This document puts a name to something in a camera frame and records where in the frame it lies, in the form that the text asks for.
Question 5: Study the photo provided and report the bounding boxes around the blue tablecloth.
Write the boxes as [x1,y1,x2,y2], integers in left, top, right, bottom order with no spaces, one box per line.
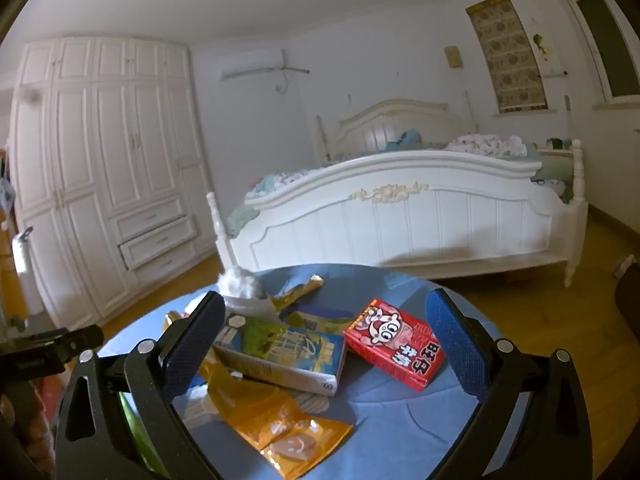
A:
[97,262,506,480]

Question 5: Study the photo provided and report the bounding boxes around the white framed window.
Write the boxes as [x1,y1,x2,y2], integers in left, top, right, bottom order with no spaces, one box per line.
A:
[555,0,640,106]

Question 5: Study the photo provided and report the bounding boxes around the hanging blue white bag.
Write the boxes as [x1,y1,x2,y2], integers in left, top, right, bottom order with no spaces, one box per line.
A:
[0,147,16,211]

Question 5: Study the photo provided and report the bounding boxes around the blue green carton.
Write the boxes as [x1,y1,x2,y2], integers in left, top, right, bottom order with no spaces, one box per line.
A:
[212,296,347,397]

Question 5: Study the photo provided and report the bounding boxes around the red cloth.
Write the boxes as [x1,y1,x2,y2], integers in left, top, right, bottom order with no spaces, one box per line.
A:
[0,372,61,476]

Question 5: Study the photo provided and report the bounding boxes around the blue pillow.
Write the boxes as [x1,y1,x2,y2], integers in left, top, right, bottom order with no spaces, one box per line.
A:
[385,129,426,153]

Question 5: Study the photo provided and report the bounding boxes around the green pillow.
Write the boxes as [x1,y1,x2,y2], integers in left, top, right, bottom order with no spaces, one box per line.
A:
[532,157,576,201]

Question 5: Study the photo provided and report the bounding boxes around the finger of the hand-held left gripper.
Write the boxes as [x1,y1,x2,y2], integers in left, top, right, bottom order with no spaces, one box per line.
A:
[47,324,104,361]

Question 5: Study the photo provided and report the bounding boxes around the red cartoon carton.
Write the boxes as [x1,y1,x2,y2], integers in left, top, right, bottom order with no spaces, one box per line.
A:
[343,298,443,392]

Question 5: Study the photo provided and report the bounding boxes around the dark object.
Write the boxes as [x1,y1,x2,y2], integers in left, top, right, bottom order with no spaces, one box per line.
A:
[612,260,640,341]

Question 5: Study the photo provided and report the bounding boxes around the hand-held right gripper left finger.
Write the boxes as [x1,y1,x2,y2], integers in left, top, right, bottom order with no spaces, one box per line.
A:
[54,290,227,480]

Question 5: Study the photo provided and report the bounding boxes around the floral roller blind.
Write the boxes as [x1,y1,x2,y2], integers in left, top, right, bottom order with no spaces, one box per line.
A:
[465,0,548,113]

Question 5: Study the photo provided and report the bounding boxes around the blue plastic wrapper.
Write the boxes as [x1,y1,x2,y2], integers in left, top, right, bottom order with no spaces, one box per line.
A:
[295,302,353,317]

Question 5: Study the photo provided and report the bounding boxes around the gold snack wrapper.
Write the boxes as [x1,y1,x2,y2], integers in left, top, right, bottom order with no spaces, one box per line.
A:
[270,274,325,311]

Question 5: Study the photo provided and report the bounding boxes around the white wardrobe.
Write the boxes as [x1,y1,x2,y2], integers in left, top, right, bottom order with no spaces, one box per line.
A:
[10,35,216,331]

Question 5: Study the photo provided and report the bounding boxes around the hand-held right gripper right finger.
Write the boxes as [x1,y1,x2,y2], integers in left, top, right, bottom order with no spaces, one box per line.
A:
[425,287,596,480]

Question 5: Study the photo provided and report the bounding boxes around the white wooden bed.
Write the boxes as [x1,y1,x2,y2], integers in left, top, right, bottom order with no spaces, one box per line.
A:
[207,99,591,288]

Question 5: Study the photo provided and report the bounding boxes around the floral quilt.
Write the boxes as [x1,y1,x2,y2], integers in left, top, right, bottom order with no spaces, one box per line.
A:
[445,132,528,158]

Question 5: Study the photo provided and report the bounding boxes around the orange wooden door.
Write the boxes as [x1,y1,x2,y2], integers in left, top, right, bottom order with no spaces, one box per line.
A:
[0,217,21,311]

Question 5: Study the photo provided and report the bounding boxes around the green blanket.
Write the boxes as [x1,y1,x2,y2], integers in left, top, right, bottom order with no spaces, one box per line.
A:
[227,172,321,236]

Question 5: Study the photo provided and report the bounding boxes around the white stick vacuum cleaner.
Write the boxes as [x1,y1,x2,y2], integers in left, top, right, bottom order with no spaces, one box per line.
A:
[10,227,36,321]

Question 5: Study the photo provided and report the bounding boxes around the orange plastic wrapper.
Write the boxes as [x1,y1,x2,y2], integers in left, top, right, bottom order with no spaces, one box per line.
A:
[197,345,355,479]

